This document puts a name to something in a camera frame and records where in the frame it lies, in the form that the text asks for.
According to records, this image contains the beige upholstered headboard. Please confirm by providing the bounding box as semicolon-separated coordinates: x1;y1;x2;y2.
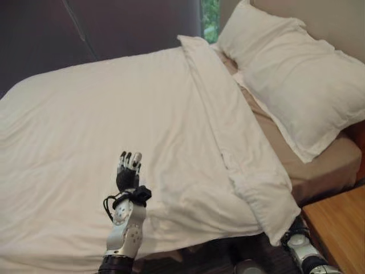
252;0;365;68

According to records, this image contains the large white pillow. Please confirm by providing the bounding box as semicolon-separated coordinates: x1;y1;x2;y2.
217;0;365;164

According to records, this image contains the thin curtain wand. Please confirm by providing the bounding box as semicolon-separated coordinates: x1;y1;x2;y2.
60;0;99;59

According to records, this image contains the dark grey curtain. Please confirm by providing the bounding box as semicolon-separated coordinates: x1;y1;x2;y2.
0;0;202;99

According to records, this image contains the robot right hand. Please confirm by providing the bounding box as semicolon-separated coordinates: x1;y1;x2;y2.
289;215;311;234

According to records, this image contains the wooden nightstand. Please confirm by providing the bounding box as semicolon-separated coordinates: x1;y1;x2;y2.
301;187;365;274

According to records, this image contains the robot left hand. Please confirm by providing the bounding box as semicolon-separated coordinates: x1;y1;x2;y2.
115;150;143;192

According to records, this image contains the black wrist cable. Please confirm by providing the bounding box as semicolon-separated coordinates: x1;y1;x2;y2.
102;192;123;225

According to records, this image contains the white duvet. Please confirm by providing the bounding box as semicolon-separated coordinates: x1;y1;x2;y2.
0;35;302;274

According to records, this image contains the beige fitted bed sheet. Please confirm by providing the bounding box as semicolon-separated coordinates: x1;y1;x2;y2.
221;53;363;207

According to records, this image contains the window with green foliage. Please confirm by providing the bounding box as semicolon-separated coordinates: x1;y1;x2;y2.
199;0;222;44

